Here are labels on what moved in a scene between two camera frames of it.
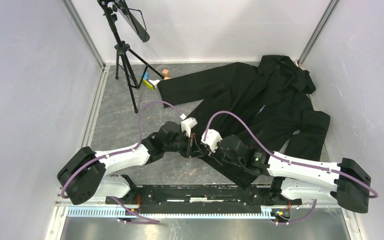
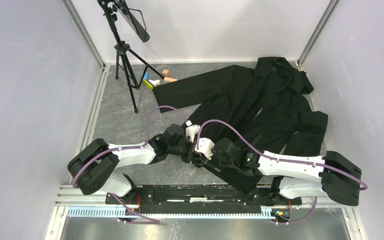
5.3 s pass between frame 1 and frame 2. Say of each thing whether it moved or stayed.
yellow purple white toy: stayed
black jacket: stayed
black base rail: stayed
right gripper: moved
